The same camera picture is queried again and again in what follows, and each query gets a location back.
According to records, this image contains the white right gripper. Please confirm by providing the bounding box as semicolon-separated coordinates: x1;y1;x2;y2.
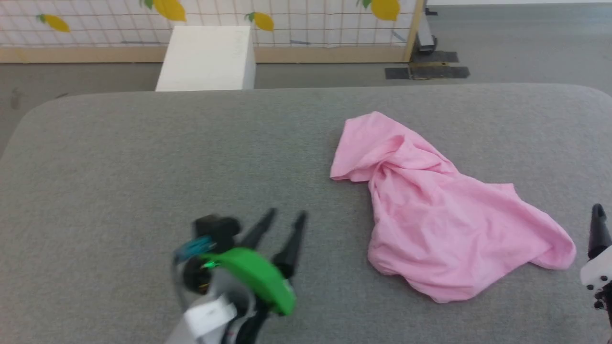
579;204;612;311

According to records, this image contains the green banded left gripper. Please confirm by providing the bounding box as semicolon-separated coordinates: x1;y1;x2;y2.
182;208;308;330

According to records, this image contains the pink garment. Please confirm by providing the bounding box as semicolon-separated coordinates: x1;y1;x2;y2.
329;111;577;304

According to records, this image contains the white box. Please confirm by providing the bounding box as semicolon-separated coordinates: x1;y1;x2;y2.
155;25;257;92

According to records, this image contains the lemon print grid panel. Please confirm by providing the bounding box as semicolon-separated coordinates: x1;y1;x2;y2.
0;0;427;64

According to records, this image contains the black floor mat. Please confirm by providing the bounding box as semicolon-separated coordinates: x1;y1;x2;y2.
385;50;470;81

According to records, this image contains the grey metal stand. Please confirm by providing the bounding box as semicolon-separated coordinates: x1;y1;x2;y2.
415;7;438;52

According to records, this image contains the blue camera cable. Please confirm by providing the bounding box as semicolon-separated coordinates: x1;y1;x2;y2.
172;236;214;264

